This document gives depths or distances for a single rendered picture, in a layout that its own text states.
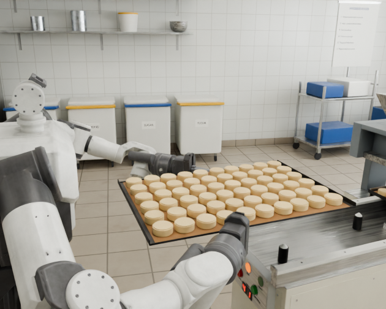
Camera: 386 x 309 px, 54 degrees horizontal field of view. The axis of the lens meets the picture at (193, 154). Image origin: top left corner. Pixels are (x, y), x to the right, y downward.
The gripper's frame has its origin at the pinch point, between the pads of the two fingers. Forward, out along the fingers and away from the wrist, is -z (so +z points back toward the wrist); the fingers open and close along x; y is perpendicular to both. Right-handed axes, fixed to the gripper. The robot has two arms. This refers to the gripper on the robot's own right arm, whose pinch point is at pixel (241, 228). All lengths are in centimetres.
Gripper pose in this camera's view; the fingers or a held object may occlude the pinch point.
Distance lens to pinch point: 96.3
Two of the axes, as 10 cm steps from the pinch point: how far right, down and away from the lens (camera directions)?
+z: -4.1, 2.8, -8.7
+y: -9.1, -1.3, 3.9
